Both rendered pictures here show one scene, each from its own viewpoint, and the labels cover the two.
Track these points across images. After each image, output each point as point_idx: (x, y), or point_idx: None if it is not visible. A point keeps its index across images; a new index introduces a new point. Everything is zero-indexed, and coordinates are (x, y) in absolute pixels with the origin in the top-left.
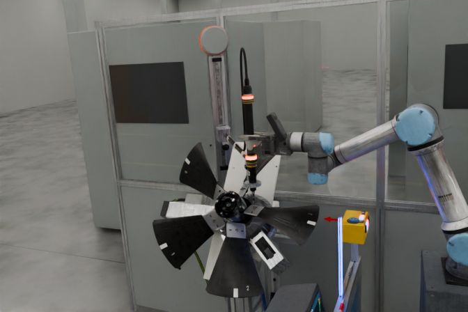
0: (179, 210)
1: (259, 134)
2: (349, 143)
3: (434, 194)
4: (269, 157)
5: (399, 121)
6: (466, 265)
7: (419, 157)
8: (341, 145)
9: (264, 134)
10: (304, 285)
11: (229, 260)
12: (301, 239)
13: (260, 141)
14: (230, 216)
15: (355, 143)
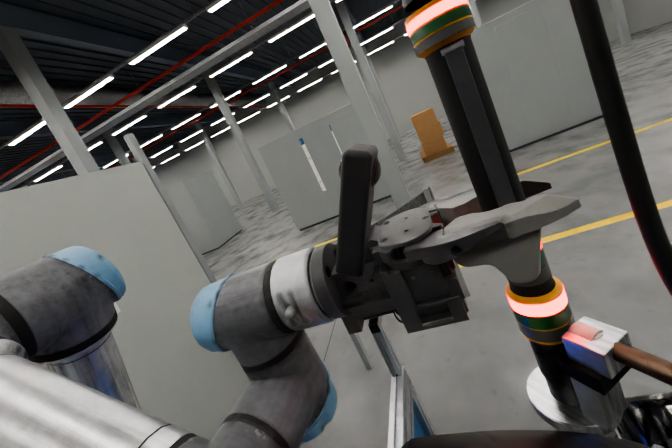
0: None
1: (460, 218)
2: (125, 409)
3: (132, 392)
4: (541, 442)
5: (102, 259)
6: None
7: (111, 332)
8: (150, 424)
9: (418, 215)
10: None
11: (608, 435)
12: (409, 444)
13: (479, 263)
14: (629, 397)
15: (116, 399)
